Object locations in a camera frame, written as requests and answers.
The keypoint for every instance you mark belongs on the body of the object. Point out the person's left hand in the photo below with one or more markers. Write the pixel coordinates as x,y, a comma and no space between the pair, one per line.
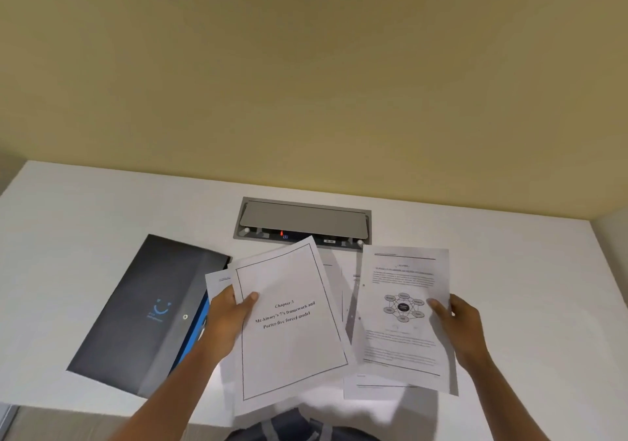
226,322

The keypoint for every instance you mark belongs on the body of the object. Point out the person's right hand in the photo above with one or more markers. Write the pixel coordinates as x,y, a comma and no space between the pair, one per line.
465,325

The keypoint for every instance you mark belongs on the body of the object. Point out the person's right thumb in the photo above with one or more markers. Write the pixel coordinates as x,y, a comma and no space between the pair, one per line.
438,310

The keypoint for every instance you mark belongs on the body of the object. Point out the person's left thumb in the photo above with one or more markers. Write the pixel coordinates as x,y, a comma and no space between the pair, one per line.
249,300

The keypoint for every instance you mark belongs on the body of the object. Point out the paper sheet with diagram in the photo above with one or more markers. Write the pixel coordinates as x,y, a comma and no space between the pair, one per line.
405,337

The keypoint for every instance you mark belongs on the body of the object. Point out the bordered title paper sheet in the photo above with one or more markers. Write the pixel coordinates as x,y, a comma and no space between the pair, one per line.
289,328

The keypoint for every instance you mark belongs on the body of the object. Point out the person's left forearm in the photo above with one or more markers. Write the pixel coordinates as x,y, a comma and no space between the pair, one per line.
171,396

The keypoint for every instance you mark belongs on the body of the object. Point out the person's right forearm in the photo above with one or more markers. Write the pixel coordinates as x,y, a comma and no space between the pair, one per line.
490,396

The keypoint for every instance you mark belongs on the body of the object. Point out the grey desk socket box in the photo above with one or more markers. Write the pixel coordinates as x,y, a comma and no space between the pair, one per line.
304,220

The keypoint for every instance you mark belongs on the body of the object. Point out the dark grey snap-button document folder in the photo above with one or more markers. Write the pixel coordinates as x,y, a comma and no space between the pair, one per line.
147,308

